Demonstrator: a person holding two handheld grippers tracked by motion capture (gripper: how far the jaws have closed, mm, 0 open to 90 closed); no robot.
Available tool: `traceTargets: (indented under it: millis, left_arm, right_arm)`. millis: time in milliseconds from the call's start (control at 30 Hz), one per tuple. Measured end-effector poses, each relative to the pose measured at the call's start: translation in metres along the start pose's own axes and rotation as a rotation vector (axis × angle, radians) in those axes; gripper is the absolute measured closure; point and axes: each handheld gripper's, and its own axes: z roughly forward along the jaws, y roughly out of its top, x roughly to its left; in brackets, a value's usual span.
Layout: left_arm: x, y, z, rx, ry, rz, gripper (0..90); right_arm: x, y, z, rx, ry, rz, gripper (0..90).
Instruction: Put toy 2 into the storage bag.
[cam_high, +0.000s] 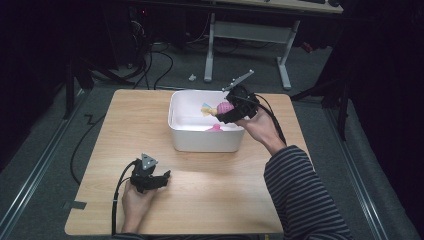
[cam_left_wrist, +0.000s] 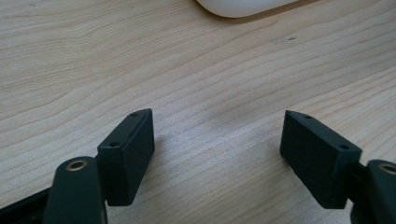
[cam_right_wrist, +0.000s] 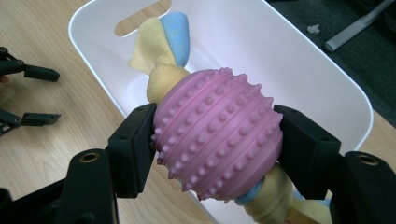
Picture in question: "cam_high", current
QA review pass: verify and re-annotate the hand-held gripper black cable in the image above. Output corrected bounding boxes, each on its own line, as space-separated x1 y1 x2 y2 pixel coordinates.
253 94 288 146
110 159 138 236

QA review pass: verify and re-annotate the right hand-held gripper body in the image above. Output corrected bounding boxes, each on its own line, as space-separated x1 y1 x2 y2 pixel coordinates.
222 69 261 120

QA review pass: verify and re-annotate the person's left hand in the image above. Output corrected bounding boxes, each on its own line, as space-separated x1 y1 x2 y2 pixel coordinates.
121 184 158 221

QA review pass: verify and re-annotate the left hand-held gripper black cable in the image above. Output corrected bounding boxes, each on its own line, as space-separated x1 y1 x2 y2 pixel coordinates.
110 159 138 236

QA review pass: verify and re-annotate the white-framed desk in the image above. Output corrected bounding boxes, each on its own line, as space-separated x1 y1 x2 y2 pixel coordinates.
203 0 344 91

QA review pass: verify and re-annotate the black computer tower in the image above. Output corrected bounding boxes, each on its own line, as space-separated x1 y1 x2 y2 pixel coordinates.
101 6 149 69

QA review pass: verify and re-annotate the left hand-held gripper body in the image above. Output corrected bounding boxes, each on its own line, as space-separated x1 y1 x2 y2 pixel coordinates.
129 153 159 195

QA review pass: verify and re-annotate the right hand-held gripper black cable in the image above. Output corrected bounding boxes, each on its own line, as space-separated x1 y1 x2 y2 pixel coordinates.
253 94 288 146

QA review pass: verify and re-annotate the bundle of black cables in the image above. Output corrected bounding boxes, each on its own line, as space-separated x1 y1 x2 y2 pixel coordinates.
128 19 175 91

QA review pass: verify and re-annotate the pink ball candy-shaped toy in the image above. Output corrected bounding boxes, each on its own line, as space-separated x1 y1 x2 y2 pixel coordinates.
200 101 235 118

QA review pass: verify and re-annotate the black stand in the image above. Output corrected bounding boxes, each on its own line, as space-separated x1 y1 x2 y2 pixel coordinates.
62 54 136 120
290 74 352 142

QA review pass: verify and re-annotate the white plastic bin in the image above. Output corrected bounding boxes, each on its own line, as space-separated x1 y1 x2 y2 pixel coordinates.
167 89 250 153

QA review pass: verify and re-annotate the grey tape piece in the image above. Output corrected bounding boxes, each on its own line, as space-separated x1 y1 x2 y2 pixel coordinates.
62 200 88 211

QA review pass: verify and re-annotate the metal floor rail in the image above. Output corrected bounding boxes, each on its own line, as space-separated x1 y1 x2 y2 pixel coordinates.
324 108 390 240
0 89 88 232

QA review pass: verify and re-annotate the black floor cable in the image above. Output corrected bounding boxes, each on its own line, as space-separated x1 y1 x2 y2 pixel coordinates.
69 113 107 186

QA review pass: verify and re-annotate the person's right hand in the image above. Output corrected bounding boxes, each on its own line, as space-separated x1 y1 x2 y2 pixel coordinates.
234 106 287 157

